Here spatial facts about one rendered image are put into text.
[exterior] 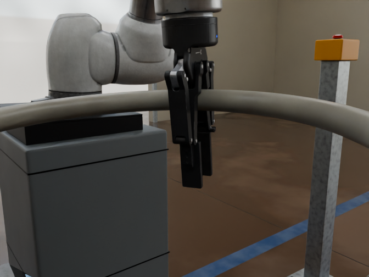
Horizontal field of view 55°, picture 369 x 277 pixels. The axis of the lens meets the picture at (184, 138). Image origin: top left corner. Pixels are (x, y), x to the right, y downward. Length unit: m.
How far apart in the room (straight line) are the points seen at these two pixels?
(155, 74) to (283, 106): 0.72
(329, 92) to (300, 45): 6.09
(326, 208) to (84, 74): 1.12
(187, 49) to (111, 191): 0.62
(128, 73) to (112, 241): 0.49
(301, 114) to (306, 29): 7.16
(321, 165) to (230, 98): 1.15
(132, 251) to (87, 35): 0.63
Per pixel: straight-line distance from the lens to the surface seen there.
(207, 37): 0.47
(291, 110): 0.42
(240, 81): 7.21
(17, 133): 1.00
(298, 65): 7.61
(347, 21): 7.14
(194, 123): 0.48
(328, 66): 1.54
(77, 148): 0.93
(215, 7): 0.47
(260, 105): 0.44
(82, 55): 1.03
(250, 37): 7.38
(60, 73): 1.04
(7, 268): 0.36
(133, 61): 1.07
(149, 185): 1.06
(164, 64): 1.10
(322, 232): 1.68
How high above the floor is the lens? 1.00
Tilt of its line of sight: 12 degrees down
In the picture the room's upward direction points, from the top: straight up
